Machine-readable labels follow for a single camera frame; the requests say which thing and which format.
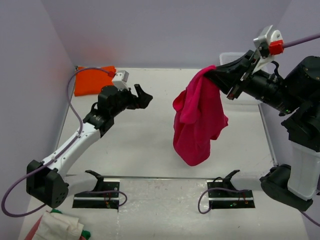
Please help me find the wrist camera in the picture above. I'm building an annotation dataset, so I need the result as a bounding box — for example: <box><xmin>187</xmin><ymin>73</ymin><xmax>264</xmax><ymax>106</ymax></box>
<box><xmin>252</xmin><ymin>25</ymin><xmax>284</xmax><ymax>74</ymax></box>
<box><xmin>112</xmin><ymin>70</ymin><xmax>129</xmax><ymax>91</ymax></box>

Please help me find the magenta t shirt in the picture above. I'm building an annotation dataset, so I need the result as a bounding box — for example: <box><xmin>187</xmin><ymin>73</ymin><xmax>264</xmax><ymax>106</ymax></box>
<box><xmin>172</xmin><ymin>65</ymin><xmax>229</xmax><ymax>167</ymax></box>

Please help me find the cream white cloth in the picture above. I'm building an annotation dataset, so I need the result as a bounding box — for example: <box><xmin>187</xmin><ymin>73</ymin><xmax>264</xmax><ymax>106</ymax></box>
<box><xmin>32</xmin><ymin>212</ymin><xmax>84</xmax><ymax>240</ymax></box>

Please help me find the white plastic basket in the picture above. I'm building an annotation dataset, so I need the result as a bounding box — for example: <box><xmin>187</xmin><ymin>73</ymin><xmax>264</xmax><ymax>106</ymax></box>
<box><xmin>219</xmin><ymin>51</ymin><xmax>261</xmax><ymax>106</ymax></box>

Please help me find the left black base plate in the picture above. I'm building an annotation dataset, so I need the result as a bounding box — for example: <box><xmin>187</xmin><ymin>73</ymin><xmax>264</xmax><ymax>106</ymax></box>
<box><xmin>72</xmin><ymin>170</ymin><xmax>120</xmax><ymax>210</ymax></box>

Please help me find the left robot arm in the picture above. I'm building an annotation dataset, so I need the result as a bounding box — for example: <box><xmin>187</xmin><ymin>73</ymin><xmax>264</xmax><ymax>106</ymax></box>
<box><xmin>26</xmin><ymin>84</ymin><xmax>153</xmax><ymax>208</ymax></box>

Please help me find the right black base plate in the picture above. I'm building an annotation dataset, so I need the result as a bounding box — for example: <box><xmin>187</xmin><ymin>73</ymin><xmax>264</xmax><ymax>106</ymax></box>
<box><xmin>207</xmin><ymin>169</ymin><xmax>256</xmax><ymax>210</ymax></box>

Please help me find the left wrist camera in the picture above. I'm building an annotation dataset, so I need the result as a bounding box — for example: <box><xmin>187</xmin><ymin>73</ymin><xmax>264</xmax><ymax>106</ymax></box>
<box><xmin>112</xmin><ymin>70</ymin><xmax>129</xmax><ymax>91</ymax></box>

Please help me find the folded orange t shirt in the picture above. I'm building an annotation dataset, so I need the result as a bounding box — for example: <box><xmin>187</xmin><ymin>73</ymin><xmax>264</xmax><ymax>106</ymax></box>
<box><xmin>74</xmin><ymin>66</ymin><xmax>117</xmax><ymax>97</ymax></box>

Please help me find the pink cloth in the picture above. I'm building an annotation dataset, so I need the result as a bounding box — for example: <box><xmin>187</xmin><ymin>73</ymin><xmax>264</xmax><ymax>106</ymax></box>
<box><xmin>24</xmin><ymin>217</ymin><xmax>42</xmax><ymax>240</ymax></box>

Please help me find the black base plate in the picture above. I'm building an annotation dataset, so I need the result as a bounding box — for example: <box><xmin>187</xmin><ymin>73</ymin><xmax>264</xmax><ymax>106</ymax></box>
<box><xmin>72</xmin><ymin>170</ymin><xmax>120</xmax><ymax>210</ymax></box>
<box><xmin>207</xmin><ymin>169</ymin><xmax>256</xmax><ymax>210</ymax></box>

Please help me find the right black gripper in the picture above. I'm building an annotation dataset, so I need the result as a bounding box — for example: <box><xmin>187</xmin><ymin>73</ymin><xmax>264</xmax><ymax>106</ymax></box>
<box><xmin>202</xmin><ymin>47</ymin><xmax>300</xmax><ymax>113</ymax></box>

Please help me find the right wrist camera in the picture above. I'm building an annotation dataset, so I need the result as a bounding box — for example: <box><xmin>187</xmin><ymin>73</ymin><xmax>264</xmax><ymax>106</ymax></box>
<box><xmin>252</xmin><ymin>25</ymin><xmax>284</xmax><ymax>74</ymax></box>

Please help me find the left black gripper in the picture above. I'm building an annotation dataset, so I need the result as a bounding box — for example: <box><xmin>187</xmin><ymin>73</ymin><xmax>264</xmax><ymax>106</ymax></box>
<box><xmin>110</xmin><ymin>83</ymin><xmax>152</xmax><ymax>117</ymax></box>

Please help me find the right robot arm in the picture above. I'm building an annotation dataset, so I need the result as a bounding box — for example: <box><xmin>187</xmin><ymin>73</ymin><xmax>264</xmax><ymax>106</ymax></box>
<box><xmin>206</xmin><ymin>50</ymin><xmax>320</xmax><ymax>212</ymax></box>

